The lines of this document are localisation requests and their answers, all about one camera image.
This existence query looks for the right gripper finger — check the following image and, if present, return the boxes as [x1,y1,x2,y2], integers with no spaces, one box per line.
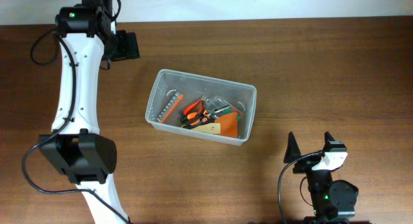
[324,131,336,144]
[283,132,301,163]

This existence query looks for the orange scraper wooden handle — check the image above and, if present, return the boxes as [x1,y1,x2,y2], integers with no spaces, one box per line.
[194,113,238,138]

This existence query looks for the orange socket bit rail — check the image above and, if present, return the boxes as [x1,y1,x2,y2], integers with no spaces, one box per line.
[156,92,184,123]

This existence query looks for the red small cutting pliers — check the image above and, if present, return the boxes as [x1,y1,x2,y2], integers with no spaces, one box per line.
[180,95,206,123]

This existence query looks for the clear screwdriver set case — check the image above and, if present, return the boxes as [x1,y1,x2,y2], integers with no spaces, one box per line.
[205,96,243,121]

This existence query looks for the orange black long-nose pliers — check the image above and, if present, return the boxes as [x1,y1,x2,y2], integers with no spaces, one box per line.
[181,105,229,129]

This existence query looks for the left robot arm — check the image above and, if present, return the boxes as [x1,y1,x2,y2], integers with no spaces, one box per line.
[35,0,140,223]

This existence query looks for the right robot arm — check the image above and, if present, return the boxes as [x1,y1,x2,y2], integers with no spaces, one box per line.
[277,132,359,224]

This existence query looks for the clear plastic container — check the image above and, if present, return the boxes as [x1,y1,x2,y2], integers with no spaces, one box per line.
[145,69,257,146]

